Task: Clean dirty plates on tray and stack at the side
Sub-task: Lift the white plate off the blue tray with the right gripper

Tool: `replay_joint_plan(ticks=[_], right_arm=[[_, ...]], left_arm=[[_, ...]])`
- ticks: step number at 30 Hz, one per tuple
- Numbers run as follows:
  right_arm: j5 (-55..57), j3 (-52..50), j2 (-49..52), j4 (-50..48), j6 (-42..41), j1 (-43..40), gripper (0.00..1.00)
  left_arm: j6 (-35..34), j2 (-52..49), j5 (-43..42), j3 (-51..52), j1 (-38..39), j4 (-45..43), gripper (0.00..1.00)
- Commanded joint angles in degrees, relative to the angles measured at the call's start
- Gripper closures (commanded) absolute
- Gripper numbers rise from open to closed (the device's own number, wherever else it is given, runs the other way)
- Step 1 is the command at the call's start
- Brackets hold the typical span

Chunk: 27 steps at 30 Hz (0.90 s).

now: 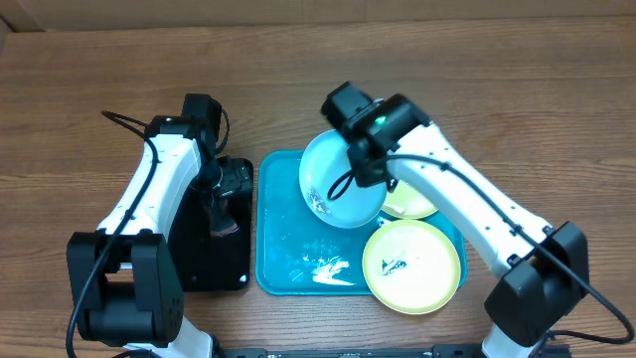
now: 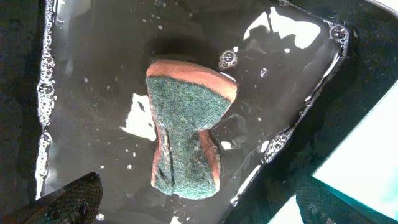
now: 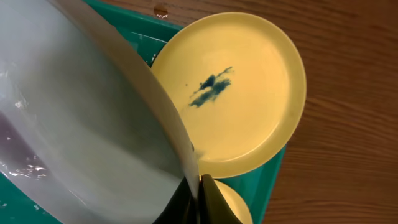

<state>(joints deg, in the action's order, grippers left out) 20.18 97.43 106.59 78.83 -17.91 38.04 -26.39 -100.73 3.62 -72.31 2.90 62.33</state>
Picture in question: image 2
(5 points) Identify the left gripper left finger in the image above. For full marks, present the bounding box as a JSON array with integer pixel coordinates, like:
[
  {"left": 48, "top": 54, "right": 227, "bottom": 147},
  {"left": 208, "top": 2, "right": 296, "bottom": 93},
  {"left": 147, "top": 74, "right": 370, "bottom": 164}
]
[{"left": 1, "top": 172, "right": 103, "bottom": 224}]

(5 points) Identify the black water tray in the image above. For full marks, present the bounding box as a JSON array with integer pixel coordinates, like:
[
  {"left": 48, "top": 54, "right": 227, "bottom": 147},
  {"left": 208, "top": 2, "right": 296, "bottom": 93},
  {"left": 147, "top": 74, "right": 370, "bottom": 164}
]
[{"left": 1, "top": 1, "right": 397, "bottom": 223}]

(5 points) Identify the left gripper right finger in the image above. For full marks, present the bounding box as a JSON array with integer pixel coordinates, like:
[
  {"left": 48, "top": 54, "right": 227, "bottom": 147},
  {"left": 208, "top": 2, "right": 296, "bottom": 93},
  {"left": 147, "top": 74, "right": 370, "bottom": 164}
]
[{"left": 296, "top": 176, "right": 378, "bottom": 224}]

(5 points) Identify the teal plastic tray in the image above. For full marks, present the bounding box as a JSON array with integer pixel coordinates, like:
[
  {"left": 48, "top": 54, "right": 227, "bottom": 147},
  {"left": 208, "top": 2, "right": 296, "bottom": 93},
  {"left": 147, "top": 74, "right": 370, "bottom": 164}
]
[{"left": 267, "top": 79, "right": 398, "bottom": 224}]

